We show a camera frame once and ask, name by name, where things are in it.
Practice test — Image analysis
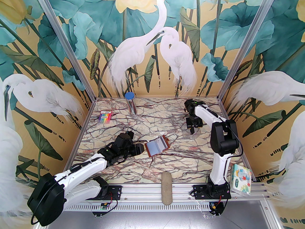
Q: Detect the small board with yellow connector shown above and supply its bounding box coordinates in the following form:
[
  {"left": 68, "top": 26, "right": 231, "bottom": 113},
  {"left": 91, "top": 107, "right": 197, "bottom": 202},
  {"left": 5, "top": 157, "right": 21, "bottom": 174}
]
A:
[{"left": 208, "top": 201, "right": 226, "bottom": 216}]

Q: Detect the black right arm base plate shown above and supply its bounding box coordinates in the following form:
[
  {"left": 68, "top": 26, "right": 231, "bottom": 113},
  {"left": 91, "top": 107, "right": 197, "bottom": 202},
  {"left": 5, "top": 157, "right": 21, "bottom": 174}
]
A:
[{"left": 193, "top": 185, "right": 231, "bottom": 200}]

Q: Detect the clear jar with blue lid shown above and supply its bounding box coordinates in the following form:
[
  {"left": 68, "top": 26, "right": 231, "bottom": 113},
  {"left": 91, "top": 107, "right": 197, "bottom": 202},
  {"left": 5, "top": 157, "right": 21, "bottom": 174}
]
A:
[{"left": 125, "top": 92, "right": 137, "bottom": 115}]

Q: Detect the slotted metal panel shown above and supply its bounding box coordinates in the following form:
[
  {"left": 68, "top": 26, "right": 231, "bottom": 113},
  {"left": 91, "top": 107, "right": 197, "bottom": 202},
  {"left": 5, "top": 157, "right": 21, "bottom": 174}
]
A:
[{"left": 36, "top": 201, "right": 283, "bottom": 229}]

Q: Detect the printed tissue pack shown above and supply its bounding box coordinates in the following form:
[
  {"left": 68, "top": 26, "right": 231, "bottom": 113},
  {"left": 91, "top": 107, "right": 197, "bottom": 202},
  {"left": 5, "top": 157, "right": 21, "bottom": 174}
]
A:
[{"left": 230, "top": 164, "right": 252, "bottom": 196}]

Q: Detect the brown leather card holder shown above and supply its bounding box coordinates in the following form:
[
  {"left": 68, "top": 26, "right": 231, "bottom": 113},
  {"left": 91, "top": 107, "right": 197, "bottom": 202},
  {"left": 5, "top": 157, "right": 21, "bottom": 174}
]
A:
[{"left": 145, "top": 135, "right": 171, "bottom": 158}]

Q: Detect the aluminium table side rail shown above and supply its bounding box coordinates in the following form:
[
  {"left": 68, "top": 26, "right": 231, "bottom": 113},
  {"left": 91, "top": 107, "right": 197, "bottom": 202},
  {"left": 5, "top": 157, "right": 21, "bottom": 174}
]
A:
[
  {"left": 58, "top": 98, "right": 97, "bottom": 183},
  {"left": 218, "top": 98, "right": 256, "bottom": 182}
]

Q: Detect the aluminium front rail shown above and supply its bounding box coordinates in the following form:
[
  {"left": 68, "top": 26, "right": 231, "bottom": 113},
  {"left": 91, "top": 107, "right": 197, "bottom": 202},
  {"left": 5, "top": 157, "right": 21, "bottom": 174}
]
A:
[{"left": 45, "top": 183, "right": 272, "bottom": 202}]

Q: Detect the small green circuit board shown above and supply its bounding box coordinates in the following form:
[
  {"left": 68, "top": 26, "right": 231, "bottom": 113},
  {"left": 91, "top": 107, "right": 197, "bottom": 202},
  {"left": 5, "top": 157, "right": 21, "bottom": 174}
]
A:
[{"left": 92, "top": 201, "right": 112, "bottom": 218}]

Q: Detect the beige oblong pad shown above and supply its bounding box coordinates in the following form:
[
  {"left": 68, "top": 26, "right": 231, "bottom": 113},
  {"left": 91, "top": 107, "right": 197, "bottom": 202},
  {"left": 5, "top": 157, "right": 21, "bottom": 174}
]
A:
[{"left": 161, "top": 172, "right": 173, "bottom": 205}]

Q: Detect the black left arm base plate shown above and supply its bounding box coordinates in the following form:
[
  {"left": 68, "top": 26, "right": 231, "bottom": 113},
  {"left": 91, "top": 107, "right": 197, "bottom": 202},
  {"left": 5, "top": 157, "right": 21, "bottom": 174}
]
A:
[{"left": 84, "top": 185, "right": 122, "bottom": 201}]

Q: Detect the aluminium frame post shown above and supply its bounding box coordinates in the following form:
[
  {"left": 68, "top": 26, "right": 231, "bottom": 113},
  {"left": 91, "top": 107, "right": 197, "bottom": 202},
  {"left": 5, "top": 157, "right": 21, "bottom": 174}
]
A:
[
  {"left": 217, "top": 0, "right": 280, "bottom": 99},
  {"left": 30, "top": 0, "right": 97, "bottom": 99}
]

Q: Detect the pack of coloured markers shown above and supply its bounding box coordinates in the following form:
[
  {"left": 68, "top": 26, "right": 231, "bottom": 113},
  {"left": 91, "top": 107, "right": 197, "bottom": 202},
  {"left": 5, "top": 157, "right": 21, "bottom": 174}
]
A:
[{"left": 97, "top": 110, "right": 112, "bottom": 125}]

